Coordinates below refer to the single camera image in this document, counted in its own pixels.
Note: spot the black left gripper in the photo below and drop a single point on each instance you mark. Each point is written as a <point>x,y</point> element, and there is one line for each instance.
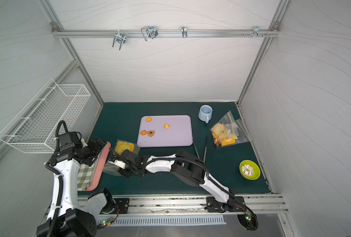
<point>97,146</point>

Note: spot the resealable bag table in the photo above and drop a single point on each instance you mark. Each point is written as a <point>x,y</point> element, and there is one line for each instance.
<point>226,131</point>

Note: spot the clear resealable bag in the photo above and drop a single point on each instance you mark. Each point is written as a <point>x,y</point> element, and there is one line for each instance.
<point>239,134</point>

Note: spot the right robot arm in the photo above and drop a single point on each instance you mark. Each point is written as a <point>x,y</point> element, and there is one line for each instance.
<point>192,171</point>

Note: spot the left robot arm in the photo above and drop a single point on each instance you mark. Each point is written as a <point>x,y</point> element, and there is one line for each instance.
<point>66,218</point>

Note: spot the resealable bag with duck print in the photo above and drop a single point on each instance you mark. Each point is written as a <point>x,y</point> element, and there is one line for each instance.
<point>119,148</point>

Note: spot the pink tray with checked cloth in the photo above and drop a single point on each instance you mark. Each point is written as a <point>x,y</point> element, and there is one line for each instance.
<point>89,176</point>

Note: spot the brown heart cookie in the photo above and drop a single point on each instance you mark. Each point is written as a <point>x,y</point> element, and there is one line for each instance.
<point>151,133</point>

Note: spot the lilac plastic tray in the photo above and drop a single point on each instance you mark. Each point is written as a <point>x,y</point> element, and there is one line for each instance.
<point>179,134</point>

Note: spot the metal tongs on table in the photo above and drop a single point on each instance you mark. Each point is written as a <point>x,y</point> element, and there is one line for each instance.
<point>205,150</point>

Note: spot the light blue ceramic mug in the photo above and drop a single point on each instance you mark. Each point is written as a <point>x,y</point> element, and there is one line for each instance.
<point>205,113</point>

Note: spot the green bowl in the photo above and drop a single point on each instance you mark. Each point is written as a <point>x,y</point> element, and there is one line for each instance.
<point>249,170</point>

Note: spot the metal hook clamp left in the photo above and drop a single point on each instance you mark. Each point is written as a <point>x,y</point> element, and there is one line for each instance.
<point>119,39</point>

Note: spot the metal hook clamp middle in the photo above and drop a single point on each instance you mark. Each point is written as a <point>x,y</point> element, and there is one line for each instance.
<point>149,32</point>

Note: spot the metal hook clamp small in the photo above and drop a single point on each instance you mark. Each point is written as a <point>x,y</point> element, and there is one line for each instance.
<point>184,31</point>

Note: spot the metal hook clamp right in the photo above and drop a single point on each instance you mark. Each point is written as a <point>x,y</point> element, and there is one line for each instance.
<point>256,33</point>

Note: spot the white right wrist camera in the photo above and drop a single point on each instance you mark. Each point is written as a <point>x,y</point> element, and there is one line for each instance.
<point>118,163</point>

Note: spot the white wire basket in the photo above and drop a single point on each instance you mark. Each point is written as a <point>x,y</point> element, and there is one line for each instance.
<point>32,130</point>

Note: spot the aluminium cross rail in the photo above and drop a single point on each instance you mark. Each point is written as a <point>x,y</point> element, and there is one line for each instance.
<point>130,34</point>

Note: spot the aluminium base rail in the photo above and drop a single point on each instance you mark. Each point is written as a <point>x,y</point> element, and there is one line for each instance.
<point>194,204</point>

